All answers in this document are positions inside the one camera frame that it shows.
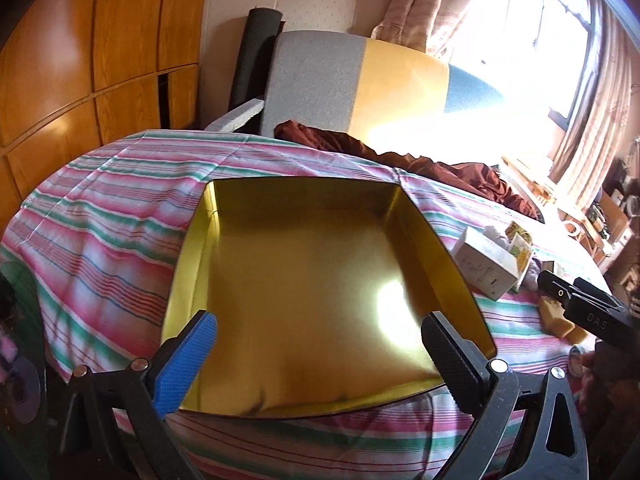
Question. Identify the gold metal tin box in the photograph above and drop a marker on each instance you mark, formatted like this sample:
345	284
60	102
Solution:
319	287

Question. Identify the maroon brown blanket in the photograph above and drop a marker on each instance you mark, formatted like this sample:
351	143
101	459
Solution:
472	177

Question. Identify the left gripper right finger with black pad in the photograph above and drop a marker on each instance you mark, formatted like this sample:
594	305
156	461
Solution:
550	443

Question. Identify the wooden wardrobe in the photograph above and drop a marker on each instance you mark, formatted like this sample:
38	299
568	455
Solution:
79	74

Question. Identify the yellow sponge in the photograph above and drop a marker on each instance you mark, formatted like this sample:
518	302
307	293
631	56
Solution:
553	322

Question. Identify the black rolled mat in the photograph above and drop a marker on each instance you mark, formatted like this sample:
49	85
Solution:
261	30

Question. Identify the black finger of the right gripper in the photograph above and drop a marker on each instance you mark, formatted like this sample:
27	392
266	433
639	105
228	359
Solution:
589	307

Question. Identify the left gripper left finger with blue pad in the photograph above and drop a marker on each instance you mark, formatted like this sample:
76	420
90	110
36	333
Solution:
147	390

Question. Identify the striped pink green bedsheet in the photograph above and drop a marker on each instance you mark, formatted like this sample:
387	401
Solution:
102	235

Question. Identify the white cardboard box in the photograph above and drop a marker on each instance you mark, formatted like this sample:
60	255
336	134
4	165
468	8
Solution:
484	264

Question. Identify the weidan cracker pack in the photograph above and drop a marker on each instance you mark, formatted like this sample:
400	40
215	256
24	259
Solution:
521	248

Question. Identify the grey yellow blue headboard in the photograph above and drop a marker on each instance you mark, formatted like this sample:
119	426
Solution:
364	87

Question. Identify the pink beige curtain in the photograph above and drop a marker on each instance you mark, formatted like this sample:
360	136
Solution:
555	77

